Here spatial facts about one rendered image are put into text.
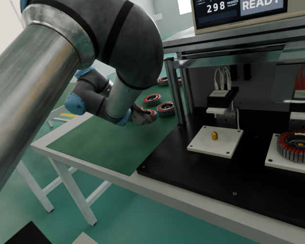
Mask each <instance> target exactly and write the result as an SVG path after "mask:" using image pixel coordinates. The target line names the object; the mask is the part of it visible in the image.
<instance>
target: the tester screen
mask: <svg viewBox="0 0 305 244"><path fill-rule="evenodd" d="M194 1H195V9H196V16H197V24H198V27H201V26H206V25H210V24H215V23H220V22H225V21H230V20H235V19H239V18H244V17H249V16H254V15H260V14H265V13H270V12H275V11H280V10H283V9H284V0H283V8H278V9H273V10H269V11H264V12H260V13H255V14H250V15H244V16H241V9H240V0H225V1H226V9H225V10H222V11H217V12H213V13H209V14H207V11H206V5H209V4H213V3H217V2H220V1H224V0H194ZM233 10H237V15H236V16H232V17H227V18H223V19H218V20H214V21H209V22H204V23H199V22H198V19H199V18H202V17H206V16H210V15H215V14H220V13H224V12H228V11H233Z"/></svg>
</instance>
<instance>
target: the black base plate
mask: <svg viewBox="0 0 305 244"><path fill-rule="evenodd" d="M207 109H208V107H195V111H194V112H193V113H191V112H189V113H187V115H186V116H185V119H186V121H185V122H184V124H181V123H179V124H177V125H176V126H175V128H174V129H173V130H172V131H171V132H170V133H169V134H168V135H167V136H166V137H165V138H164V139H163V141H162V142H161V143H160V144H159V145H158V146H157V147H156V148H155V149H154V150H153V151H152V152H151V154H150V155H149V156H148V157H147V158H146V159H145V160H144V161H143V162H142V163H141V164H140V165H139V167H138V168H137V169H136V170H137V173H138V174H140V175H143V176H146V177H149V178H152V179H155V180H158V181H161V182H164V183H167V184H170V185H173V186H176V187H179V188H182V189H185V190H188V191H191V192H194V193H197V194H200V195H203V196H206V197H209V198H213V199H216V200H219V201H222V202H225V203H228V204H231V205H234V206H237V207H240V208H243V209H246V210H249V211H252V212H255V213H258V214H261V215H264V216H267V217H270V218H273V219H276V220H279V221H282V222H285V223H288V224H291V225H294V226H297V227H300V228H303V229H305V173H300V172H296V171H291V170H286V169H280V168H274V167H269V166H265V160H266V156H267V153H268V150H269V147H270V143H271V140H272V137H273V133H274V134H282V133H285V132H288V131H290V130H289V120H290V112H284V111H266V110H248V109H240V110H239V114H240V130H243V131H244V133H243V135H242V137H241V139H240V141H239V143H238V145H237V147H236V149H235V151H234V153H233V155H232V158H231V159H229V158H224V157H220V156H215V155H210V154H205V153H200V152H193V151H188V150H187V147H188V145H189V144H190V143H191V141H192V140H193V139H194V137H195V136H196V135H197V133H198V132H199V131H200V129H201V128H202V127H203V126H213V127H222V128H230V129H238V124H236V125H233V124H223V123H217V120H216V119H215V117H214V113H207V112H206V110H207Z"/></svg>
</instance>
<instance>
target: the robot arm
mask: <svg viewBox="0 0 305 244"><path fill-rule="evenodd" d="M20 11H21V24H22V27H23V31H22V32H21V33H20V34H19V35H18V36H17V37H16V38H15V39H14V40H13V41H12V42H11V43H10V45H9V46H8V47H7V48H6V49H5V50H4V51H3V52H2V53H1V54H0V192H1V190H2V189H3V187H4V186H5V184H6V182H7V181H8V179H9V178H10V176H11V175H12V173H13V171H14V169H15V168H16V166H17V165H18V163H19V162H20V160H21V158H22V157H23V155H24V154H25V152H26V150H27V149H28V147H29V146H30V144H31V143H32V141H33V140H34V138H35V136H36V135H37V133H38V132H39V130H40V128H41V127H42V125H43V124H44V122H45V121H46V119H47V117H48V116H49V114H50V113H51V111H52V109H53V108H54V106H55V104H56V103H57V101H58V100H59V98H60V97H61V95H62V94H63V92H64V90H65V89H66V87H67V86H68V84H69V82H70V81H71V79H72V78H73V76H75V77H76V78H77V79H78V80H77V82H76V84H75V85H74V87H73V88H72V90H71V92H70V93H69V94H68V96H67V98H66V100H65V102H64V106H65V108H66V109H67V110H68V111H69V112H71V113H73V114H75V115H79V116H81V115H84V114H85V113H86V112H88V113H90V114H93V115H95V116H97V117H100V118H102V119H104V120H107V121H109V122H111V123H113V124H115V125H119V126H121V127H123V126H125V125H126V123H127V121H128V119H129V118H130V117H131V115H132V114H133V115H134V116H135V117H136V124H137V125H140V124H142V123H143V122H144V121H146V120H148V121H149V122H151V123H152V119H151V118H150V117H149V116H148V115H147V114H146V113H145V112H144V111H143V110H141V109H140V108H139V107H138V106H137V105H136V104H135V103H134V102H135V101H136V99H137V98H138V97H139V95H140V94H141V93H142V91H143V90H146V89H148V88H150V87H151V86H152V85H153V84H154V83H155V81H156V80H157V79H158V78H159V75H160V73H161V71H162V67H163V62H164V48H163V43H162V38H161V35H160V32H159V30H158V28H157V26H156V24H155V22H154V20H153V19H152V18H151V16H150V15H149V14H148V13H147V12H146V11H145V10H144V9H143V8H141V7H140V6H138V5H137V4H134V3H132V2H131V1H129V0H20ZM95 60H98V61H100V62H102V63H104V64H106V65H108V66H111V67H113V68H115V70H116V78H115V80H114V83H113V82H111V81H110V80H109V79H108V78H107V77H106V76H105V75H104V74H102V73H101V72H100V71H99V70H98V69H97V68H96V67H95V66H94V65H93V63H94V61H95ZM138 113H139V114H138Z"/></svg>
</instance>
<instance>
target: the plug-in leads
mask: <svg viewBox="0 0 305 244"><path fill-rule="evenodd" d="M225 68H226V67H224V69H225ZM224 69H223V72H222V70H221V67H219V69H217V70H219V73H220V89H221V90H224V89H226V88H227V87H228V90H231V77H230V73H229V71H228V69H227V68H226V70H227V71H228V73H229V77H228V73H227V71H224ZM217 70H216V72H217ZM216 72H215V75H214V84H215V90H219V89H218V84H217V82H216V79H215V76H216ZM225 72H226V73H227V78H228V83H225V79H224V75H225Z"/></svg>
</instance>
